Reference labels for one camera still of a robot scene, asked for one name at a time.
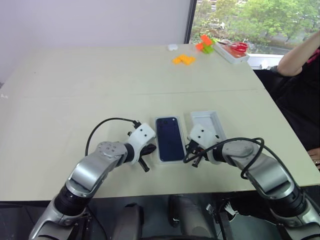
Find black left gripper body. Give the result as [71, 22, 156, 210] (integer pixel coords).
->
[137, 147, 151, 162]

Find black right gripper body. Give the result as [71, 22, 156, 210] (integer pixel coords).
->
[187, 141, 208, 161]

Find dark blue smartphone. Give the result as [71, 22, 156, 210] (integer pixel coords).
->
[155, 116, 186, 162]

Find white phone box base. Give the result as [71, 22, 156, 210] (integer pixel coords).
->
[152, 114, 188, 165]

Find grey-white phone box lid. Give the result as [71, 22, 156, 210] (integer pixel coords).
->
[184, 110, 227, 148]

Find person's bare hand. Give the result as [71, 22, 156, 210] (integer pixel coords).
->
[308, 147, 320, 173]

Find dark rounded shape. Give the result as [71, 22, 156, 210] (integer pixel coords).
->
[112, 202, 146, 240]

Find yellow building block cluster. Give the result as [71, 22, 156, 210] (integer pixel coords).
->
[171, 53, 196, 67]

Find green building blocks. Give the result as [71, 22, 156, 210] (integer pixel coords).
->
[202, 38, 216, 55]

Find orange building blocks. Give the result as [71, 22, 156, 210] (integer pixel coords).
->
[195, 34, 216, 51]

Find person's black clothing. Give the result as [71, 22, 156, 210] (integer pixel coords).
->
[271, 49, 320, 151]

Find white window sill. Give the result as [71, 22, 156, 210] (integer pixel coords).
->
[247, 52, 288, 70]

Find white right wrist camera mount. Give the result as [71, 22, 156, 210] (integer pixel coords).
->
[187, 123, 222, 166]

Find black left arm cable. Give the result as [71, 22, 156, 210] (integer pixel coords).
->
[84, 117, 142, 157]

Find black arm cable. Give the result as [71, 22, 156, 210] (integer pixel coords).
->
[183, 136, 283, 180]
[84, 117, 142, 157]

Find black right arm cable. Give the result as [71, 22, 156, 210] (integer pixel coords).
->
[183, 136, 283, 180]

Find red-handled scissors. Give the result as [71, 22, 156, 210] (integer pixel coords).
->
[229, 41, 249, 53]

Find black window frame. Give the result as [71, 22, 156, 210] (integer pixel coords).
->
[184, 0, 198, 45]

